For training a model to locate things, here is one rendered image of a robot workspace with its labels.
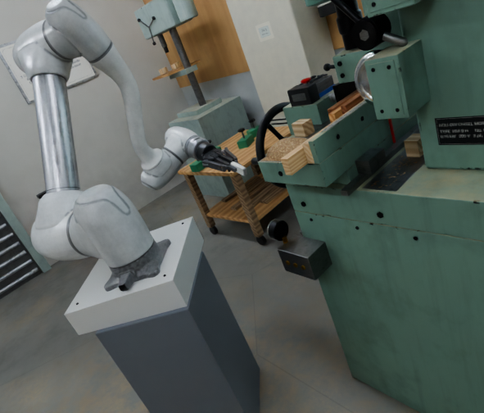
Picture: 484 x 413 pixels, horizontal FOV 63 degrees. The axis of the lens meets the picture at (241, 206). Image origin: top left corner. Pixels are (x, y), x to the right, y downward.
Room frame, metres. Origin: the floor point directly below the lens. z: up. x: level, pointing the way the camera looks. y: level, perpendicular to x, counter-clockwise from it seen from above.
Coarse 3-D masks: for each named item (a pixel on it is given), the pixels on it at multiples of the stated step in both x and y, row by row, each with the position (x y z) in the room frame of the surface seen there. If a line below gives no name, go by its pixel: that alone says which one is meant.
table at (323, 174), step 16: (320, 128) 1.03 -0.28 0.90; (368, 128) 0.90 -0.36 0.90; (384, 128) 0.94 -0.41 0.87; (352, 144) 0.86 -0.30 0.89; (368, 144) 0.89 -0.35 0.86; (336, 160) 0.83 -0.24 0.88; (352, 160) 0.86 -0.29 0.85; (272, 176) 0.94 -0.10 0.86; (288, 176) 0.89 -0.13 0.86; (304, 176) 0.85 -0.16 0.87; (320, 176) 0.80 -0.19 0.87; (336, 176) 0.82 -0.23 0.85
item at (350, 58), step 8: (336, 56) 1.00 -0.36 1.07; (344, 56) 0.98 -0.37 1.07; (352, 56) 0.96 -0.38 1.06; (360, 56) 0.94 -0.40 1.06; (336, 64) 1.00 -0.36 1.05; (344, 64) 0.98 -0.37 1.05; (352, 64) 0.96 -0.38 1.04; (344, 72) 0.99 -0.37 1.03; (352, 72) 0.97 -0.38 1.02; (344, 80) 0.99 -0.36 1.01; (352, 80) 0.97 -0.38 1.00
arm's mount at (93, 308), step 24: (192, 240) 1.18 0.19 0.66; (96, 264) 1.24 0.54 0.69; (168, 264) 1.02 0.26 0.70; (192, 264) 1.09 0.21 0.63; (96, 288) 1.07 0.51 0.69; (144, 288) 0.95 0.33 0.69; (168, 288) 0.93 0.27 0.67; (72, 312) 1.00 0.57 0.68; (96, 312) 0.98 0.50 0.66; (120, 312) 0.97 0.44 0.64; (144, 312) 0.96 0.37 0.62
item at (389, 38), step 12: (336, 0) 0.84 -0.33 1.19; (348, 12) 0.82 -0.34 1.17; (360, 24) 0.78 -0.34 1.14; (372, 24) 0.76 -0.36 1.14; (384, 24) 0.77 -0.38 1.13; (360, 36) 0.79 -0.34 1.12; (372, 36) 0.77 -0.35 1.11; (384, 36) 0.76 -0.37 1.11; (396, 36) 0.75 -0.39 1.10; (360, 48) 0.79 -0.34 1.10; (372, 48) 0.77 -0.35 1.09
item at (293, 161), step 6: (294, 150) 0.83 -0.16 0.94; (300, 150) 0.82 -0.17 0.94; (288, 156) 0.81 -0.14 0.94; (294, 156) 0.81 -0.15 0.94; (300, 156) 0.82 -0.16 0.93; (282, 162) 0.81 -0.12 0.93; (288, 162) 0.80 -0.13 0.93; (294, 162) 0.81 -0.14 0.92; (300, 162) 0.82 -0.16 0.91; (306, 162) 0.83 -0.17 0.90; (288, 168) 0.80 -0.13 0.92; (294, 168) 0.80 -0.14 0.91; (300, 168) 0.81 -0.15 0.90; (288, 174) 0.81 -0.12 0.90
